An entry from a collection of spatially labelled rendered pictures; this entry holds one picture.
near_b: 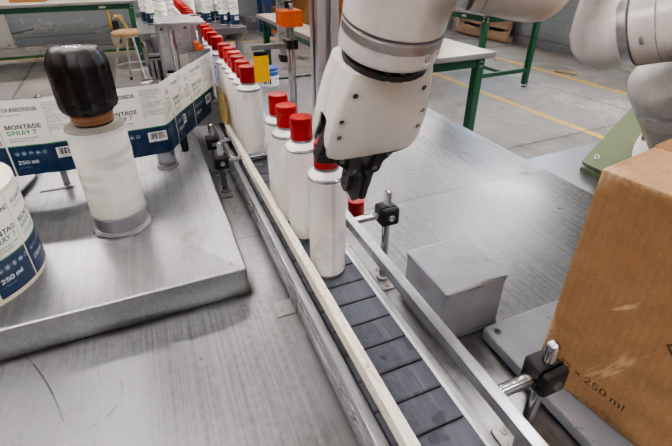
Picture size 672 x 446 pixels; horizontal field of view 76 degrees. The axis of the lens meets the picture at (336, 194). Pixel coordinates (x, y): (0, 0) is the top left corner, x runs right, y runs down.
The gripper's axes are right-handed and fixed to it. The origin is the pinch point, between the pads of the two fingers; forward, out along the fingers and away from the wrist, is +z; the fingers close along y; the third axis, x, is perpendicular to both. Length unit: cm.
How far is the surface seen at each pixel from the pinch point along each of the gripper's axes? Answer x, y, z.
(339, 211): -3.4, -0.8, 9.8
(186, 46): -78, 9, 27
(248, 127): -44, 1, 27
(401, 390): 18.9, 0.4, 13.8
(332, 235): -2.1, 0.2, 13.1
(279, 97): -28.0, 0.0, 8.8
